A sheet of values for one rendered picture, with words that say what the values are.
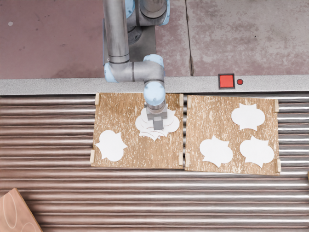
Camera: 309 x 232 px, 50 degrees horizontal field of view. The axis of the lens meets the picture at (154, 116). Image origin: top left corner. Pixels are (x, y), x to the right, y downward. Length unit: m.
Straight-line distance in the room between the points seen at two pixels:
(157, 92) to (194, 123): 0.40
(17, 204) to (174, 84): 0.86
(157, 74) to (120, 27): 0.21
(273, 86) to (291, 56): 1.19
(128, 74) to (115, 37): 0.15
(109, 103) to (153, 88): 0.44
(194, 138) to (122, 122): 0.34
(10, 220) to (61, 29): 1.83
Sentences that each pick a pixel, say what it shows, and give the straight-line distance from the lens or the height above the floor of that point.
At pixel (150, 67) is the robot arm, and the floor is 1.29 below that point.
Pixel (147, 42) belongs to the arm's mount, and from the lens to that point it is 1.65.
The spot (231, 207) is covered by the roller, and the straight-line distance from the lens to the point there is 1.49.
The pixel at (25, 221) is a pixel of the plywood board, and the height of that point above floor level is 1.04.
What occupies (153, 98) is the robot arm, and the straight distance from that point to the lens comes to 1.15.
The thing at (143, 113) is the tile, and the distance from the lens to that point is 1.46.
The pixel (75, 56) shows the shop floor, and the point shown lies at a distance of 2.77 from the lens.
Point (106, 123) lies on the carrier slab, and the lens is 1.53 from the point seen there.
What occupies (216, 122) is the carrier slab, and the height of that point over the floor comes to 0.94.
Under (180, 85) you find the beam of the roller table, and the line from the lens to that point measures 1.58.
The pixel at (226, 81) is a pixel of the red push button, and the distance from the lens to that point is 1.59.
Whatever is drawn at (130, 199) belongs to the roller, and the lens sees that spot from 1.48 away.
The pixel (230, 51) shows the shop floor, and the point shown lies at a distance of 2.72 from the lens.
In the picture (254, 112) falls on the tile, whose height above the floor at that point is 0.95.
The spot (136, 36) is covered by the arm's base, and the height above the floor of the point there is 0.96.
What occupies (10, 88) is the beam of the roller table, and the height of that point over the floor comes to 0.92.
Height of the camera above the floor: 2.39
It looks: 74 degrees down
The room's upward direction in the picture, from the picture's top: 9 degrees counter-clockwise
